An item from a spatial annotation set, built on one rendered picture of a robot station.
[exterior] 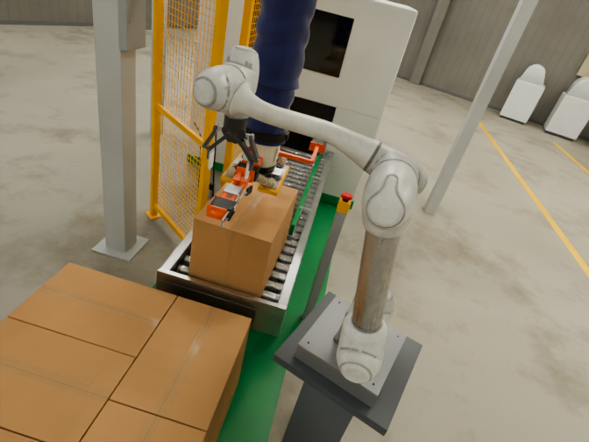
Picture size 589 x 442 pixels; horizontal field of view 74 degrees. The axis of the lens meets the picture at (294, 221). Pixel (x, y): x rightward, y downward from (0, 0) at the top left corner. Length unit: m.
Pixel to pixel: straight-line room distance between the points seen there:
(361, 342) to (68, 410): 1.09
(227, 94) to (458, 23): 11.84
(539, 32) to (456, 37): 1.99
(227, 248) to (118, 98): 1.19
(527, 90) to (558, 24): 1.74
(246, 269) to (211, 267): 0.19
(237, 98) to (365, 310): 0.74
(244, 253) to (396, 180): 1.09
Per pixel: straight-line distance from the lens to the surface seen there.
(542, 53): 12.57
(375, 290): 1.22
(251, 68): 1.25
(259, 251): 1.91
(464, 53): 12.72
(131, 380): 1.81
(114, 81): 2.63
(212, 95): 1.08
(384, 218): 1.01
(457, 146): 4.59
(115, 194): 2.95
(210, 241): 1.98
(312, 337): 1.65
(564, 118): 11.82
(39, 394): 1.84
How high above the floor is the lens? 2.04
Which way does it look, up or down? 32 degrees down
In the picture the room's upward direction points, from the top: 14 degrees clockwise
